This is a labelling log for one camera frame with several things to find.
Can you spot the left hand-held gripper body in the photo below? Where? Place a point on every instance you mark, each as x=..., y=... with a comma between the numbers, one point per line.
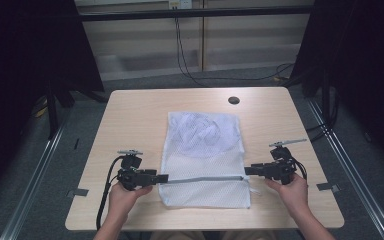
x=131, y=176

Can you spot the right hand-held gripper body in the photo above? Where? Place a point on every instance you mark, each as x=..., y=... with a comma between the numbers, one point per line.
x=281, y=170

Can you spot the white mesh laundry bag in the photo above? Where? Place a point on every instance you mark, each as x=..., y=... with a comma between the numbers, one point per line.
x=206, y=195

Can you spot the person's left hand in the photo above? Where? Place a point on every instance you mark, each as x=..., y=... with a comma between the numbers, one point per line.
x=121, y=201

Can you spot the person's right hand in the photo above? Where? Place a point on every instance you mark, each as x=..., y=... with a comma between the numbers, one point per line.
x=295, y=196

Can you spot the grey tape strip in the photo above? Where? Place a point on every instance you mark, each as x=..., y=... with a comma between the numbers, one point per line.
x=328, y=187
x=77, y=192

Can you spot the white garment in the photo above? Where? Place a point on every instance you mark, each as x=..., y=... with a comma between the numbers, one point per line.
x=200, y=133

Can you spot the small black floor strip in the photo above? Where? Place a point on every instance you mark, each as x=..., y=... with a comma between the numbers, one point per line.
x=76, y=143

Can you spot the person's leg in beige trousers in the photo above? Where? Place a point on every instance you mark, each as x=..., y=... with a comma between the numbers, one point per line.
x=250, y=236

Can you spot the black stand leg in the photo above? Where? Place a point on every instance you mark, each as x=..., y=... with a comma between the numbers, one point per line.
x=52, y=113

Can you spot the black curtain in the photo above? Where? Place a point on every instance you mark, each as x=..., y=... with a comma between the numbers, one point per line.
x=20, y=66
x=363, y=66

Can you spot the black horizontal bar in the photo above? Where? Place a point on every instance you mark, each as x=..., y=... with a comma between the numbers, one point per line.
x=180, y=14

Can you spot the metal floor rail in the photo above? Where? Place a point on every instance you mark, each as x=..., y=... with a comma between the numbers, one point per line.
x=356, y=180
x=30, y=193

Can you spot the white wall socket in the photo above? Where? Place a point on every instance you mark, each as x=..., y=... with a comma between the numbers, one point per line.
x=180, y=3

